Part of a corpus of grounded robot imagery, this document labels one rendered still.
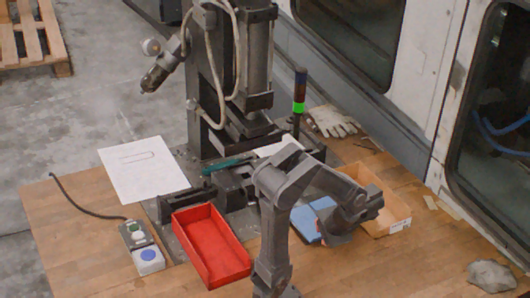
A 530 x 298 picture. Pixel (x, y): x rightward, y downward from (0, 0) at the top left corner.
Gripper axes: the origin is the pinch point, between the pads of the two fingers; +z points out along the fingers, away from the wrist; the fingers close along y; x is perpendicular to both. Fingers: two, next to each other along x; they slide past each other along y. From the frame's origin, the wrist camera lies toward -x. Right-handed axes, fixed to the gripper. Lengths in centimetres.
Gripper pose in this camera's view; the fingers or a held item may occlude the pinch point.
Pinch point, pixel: (322, 236)
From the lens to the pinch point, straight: 169.2
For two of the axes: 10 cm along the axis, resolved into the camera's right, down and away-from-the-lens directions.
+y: -3.7, -8.7, 3.2
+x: -8.9, 2.3, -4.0
